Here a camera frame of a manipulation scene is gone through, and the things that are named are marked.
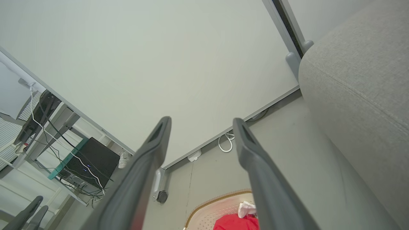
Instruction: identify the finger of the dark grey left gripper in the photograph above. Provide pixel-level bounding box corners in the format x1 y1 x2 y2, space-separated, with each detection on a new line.
2 195 43 230
26 205 49 230

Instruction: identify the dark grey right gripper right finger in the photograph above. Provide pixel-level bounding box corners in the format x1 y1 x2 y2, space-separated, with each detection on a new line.
233 118 320 230

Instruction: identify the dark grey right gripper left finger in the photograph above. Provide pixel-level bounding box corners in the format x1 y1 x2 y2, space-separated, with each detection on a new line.
80 116 172 230

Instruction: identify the red garment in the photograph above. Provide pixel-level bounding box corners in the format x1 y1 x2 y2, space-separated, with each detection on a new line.
213 201 260 230

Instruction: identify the grey upholstered seat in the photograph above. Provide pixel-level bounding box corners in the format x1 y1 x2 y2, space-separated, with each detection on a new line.
298 0 409 230

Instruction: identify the grey partition foot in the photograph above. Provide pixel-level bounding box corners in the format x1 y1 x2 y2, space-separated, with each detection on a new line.
153 168 166 200

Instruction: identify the white sneaker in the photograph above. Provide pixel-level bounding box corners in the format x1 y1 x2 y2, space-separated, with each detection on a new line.
118 150 132 169

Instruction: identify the black computer case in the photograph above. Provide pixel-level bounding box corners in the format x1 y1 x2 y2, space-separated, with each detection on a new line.
59 137 120 189

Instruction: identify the teal desk crossbar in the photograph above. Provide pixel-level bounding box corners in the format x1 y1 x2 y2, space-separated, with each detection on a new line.
48 138 89 180

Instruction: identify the cream plastic laundry basket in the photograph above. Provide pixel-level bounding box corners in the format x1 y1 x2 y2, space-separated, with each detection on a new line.
184 189 256 230

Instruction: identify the black monitor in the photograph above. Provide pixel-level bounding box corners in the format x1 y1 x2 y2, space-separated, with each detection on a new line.
14 90 62 146

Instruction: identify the white coiled floor cable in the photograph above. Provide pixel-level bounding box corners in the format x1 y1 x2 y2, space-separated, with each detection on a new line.
218 132 235 153

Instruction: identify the grey desk frame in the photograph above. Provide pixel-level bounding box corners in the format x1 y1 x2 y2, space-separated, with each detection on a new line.
26 104 88 163

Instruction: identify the grey metal partition post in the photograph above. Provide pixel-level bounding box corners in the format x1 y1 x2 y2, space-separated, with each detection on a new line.
262 0 315 80

